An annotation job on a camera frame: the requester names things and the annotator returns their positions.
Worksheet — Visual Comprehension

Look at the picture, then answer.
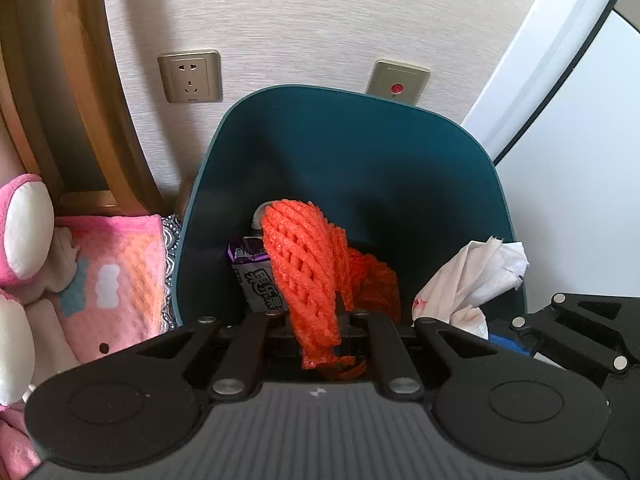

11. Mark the white paper tissue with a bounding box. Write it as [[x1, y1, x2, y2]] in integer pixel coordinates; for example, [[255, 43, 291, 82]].
[[412, 237, 528, 340]]

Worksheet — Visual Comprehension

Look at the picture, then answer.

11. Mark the orange foam fruit net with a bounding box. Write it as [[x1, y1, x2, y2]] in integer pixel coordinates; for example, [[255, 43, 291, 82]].
[[259, 200, 401, 380]]

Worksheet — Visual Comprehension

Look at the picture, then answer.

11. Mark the white purple cartoon carton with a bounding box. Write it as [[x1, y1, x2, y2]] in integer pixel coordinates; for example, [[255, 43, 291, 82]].
[[228, 235, 288, 313]]

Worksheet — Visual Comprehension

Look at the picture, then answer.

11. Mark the teal trash bin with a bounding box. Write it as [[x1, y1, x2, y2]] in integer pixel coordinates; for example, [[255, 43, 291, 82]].
[[171, 86, 515, 324]]

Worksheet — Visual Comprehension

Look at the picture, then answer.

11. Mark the pink patterned blanket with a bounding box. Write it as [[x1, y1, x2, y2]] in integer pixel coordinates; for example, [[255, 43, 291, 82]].
[[1, 216, 166, 479]]

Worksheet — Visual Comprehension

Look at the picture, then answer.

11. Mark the pink plush toy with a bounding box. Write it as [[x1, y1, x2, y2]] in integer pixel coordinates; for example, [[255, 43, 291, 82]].
[[1, 174, 78, 406]]

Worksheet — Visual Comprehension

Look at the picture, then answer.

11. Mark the white door frame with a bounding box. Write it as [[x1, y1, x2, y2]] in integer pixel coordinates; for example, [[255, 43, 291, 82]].
[[462, 0, 616, 162]]

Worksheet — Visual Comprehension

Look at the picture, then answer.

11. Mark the beige wall power socket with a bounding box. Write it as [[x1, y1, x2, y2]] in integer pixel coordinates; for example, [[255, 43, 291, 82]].
[[157, 50, 224, 103]]

